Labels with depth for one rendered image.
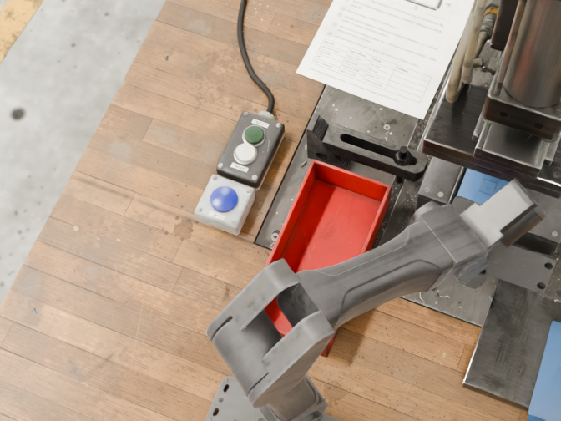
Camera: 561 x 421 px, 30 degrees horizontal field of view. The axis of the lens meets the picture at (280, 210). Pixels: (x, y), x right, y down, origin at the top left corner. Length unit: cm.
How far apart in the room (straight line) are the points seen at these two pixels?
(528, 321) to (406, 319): 17
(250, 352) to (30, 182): 168
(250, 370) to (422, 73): 74
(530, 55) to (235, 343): 42
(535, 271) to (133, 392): 57
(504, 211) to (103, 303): 61
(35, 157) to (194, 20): 106
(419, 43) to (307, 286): 73
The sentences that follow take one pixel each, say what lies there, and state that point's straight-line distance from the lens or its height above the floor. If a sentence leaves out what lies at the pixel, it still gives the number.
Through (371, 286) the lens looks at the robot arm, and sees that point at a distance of 105.
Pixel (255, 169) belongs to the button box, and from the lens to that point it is 153.
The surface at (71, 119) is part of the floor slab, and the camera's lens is 271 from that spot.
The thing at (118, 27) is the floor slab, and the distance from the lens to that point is 282.
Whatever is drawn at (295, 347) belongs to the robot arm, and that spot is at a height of 134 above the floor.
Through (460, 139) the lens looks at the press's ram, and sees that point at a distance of 132.
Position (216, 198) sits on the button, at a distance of 150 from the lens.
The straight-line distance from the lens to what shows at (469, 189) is 146.
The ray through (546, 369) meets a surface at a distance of 145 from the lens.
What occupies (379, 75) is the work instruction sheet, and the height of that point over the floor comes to 90.
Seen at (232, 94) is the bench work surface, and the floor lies 90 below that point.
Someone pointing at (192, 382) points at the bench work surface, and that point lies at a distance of 146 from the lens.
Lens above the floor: 230
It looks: 66 degrees down
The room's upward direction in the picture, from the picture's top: 7 degrees counter-clockwise
